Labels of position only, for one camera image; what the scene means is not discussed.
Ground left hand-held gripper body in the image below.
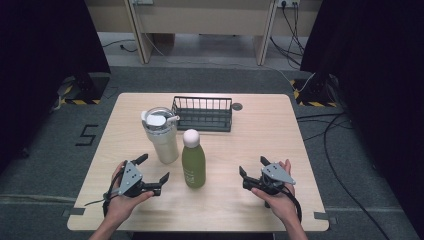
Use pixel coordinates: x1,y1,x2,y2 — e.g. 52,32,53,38
113,159,163,198

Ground dark curtain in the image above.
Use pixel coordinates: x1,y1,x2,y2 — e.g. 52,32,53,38
0,0,112,174
299,0,424,238

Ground left hand-held gripper black cable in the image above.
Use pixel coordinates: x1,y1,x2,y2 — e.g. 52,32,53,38
83,161,129,218

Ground right hand-held gripper black cable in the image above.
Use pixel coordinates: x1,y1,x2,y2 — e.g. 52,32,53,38
263,174,303,224

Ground green bottle with white cap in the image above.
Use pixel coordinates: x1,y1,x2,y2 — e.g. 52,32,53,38
181,128,207,189

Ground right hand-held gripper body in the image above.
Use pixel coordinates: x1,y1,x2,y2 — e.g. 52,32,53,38
242,162,297,197

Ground hand-held gripper black cable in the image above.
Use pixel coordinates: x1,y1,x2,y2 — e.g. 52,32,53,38
263,174,303,224
83,161,129,218

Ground person's right hand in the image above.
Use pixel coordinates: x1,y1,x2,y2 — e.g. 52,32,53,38
250,158,300,228

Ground dark grey wire rack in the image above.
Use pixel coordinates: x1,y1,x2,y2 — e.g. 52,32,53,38
171,95,233,133

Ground beige office desk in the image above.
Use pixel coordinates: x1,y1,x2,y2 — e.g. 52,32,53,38
84,0,323,67

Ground person's left hand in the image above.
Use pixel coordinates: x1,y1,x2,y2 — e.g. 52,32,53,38
103,160,155,228

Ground black cables on carpet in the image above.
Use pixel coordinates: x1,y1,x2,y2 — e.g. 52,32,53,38
295,112,392,240

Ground white tumbler with lid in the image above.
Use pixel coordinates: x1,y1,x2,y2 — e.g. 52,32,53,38
140,106,181,165

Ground black stand base striped tape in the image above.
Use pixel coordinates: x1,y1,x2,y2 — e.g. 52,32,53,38
58,72,112,106
289,73,338,108

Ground black floor cable with plug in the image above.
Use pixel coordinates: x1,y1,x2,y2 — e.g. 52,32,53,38
101,39,138,54

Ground grey tape strip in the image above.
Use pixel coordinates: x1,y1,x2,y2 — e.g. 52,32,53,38
62,207,86,218
313,211,338,226

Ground black cables from outlet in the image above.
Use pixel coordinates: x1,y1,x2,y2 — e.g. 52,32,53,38
269,2,306,68

